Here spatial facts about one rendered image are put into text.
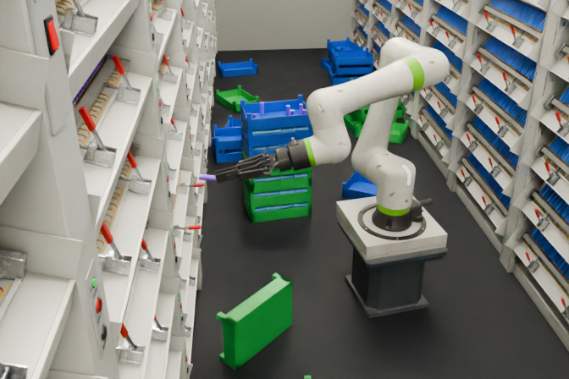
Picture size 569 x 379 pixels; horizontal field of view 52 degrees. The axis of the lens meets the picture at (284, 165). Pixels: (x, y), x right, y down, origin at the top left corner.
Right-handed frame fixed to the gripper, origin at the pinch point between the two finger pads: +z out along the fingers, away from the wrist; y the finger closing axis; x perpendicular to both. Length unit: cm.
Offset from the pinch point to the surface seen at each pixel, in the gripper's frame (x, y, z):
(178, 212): 7.3, 2.9, 18.2
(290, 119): 21, -78, -25
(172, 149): -11.8, -3.0, 14.1
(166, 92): -30.5, -0.9, 9.5
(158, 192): -21.3, 42.6, 11.0
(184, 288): 26.4, 16.6, 21.8
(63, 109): -66, 108, 0
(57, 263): -51, 113, 5
